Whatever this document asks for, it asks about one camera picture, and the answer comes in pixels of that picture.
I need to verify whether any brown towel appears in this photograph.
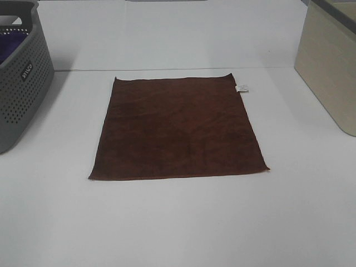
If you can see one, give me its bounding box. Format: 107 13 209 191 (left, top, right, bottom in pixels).
89 74 268 181

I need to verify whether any purple cloth in basket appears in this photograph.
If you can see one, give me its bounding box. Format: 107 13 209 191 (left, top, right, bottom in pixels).
1 32 29 64

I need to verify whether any grey perforated laundry basket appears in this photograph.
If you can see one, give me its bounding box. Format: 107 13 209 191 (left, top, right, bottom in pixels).
1 1 54 152

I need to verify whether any beige storage bin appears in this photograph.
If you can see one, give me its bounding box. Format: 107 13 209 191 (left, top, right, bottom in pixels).
294 1 355 136

